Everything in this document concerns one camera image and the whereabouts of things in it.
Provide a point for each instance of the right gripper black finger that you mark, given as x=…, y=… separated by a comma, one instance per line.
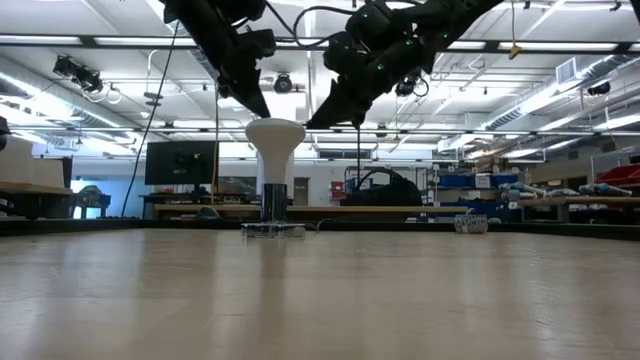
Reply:
x=340, y=100
x=357, y=110

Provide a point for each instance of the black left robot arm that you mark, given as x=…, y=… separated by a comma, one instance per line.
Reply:
x=210, y=7

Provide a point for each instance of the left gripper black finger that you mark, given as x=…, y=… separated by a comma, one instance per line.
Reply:
x=235, y=89
x=255, y=87

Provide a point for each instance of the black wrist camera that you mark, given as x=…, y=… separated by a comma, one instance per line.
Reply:
x=342, y=50
x=257, y=42

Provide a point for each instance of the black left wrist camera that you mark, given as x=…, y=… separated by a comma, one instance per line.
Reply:
x=257, y=42

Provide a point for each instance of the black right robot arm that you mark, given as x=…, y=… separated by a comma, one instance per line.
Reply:
x=460, y=20

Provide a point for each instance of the beige box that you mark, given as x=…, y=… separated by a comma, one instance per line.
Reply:
x=30, y=165

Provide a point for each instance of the small round patterned cup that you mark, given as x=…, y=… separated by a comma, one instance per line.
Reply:
x=471, y=224

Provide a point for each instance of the black computer monitor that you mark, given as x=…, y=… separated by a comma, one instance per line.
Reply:
x=170, y=162

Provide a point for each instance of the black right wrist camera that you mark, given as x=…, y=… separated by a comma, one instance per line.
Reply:
x=342, y=50

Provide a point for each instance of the black bag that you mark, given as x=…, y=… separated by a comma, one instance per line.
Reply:
x=385, y=192

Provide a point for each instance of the black overhead light bar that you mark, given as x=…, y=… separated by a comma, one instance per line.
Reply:
x=150, y=41

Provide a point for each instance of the white reflector lightbulb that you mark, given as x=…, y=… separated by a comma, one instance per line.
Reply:
x=275, y=145

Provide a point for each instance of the yellow hanging hook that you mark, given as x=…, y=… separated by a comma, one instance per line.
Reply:
x=515, y=51

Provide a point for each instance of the blue storage bin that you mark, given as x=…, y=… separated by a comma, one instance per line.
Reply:
x=460, y=181

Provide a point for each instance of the red storage bin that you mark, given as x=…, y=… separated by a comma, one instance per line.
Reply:
x=620, y=176

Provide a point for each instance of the grey cloth bundle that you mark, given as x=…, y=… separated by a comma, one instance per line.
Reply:
x=605, y=190
x=520, y=190

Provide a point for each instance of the light wooden desk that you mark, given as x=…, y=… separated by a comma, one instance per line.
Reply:
x=400, y=210

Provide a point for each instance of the black aluminium table frame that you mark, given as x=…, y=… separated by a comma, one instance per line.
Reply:
x=100, y=228

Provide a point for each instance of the black ceiling-mounted camera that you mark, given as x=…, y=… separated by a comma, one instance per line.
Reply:
x=406, y=89
x=599, y=88
x=283, y=84
x=77, y=74

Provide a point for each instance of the wooden workbench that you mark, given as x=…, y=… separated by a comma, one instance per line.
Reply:
x=590, y=201
x=30, y=189

